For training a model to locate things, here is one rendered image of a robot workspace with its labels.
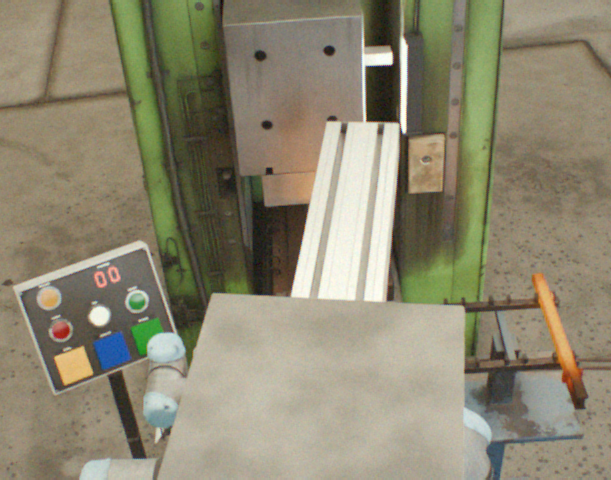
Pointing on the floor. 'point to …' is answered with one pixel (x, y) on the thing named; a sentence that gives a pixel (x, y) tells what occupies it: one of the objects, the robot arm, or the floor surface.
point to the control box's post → (126, 413)
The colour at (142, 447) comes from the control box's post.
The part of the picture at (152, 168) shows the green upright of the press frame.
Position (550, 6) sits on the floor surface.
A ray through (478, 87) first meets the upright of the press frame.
